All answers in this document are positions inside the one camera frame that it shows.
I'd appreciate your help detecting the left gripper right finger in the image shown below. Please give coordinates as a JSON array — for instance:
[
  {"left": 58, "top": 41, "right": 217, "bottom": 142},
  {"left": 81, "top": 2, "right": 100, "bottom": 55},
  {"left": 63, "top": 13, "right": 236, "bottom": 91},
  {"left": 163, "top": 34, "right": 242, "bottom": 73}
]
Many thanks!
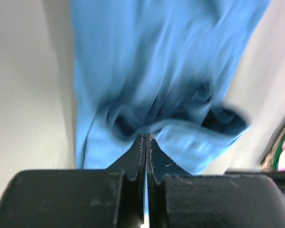
[{"left": 146, "top": 134, "right": 285, "bottom": 228}]

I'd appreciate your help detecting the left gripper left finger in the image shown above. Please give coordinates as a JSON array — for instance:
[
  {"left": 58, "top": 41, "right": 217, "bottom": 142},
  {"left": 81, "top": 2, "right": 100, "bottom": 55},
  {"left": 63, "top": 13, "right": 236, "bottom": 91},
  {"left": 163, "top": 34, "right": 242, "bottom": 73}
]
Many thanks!
[{"left": 0, "top": 134, "right": 146, "bottom": 228}]

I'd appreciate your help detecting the blue t shirt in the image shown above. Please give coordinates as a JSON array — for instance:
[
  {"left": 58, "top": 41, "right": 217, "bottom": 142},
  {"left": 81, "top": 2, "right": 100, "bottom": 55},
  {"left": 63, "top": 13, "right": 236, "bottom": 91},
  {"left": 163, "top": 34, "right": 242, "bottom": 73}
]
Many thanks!
[{"left": 70, "top": 0, "right": 269, "bottom": 175}]

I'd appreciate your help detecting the beige folded cloth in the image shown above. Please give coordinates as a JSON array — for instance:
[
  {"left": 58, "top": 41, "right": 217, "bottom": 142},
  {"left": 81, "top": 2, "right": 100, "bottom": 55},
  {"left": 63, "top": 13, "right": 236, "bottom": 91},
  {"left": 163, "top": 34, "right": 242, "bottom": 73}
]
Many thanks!
[{"left": 261, "top": 137, "right": 284, "bottom": 172}]

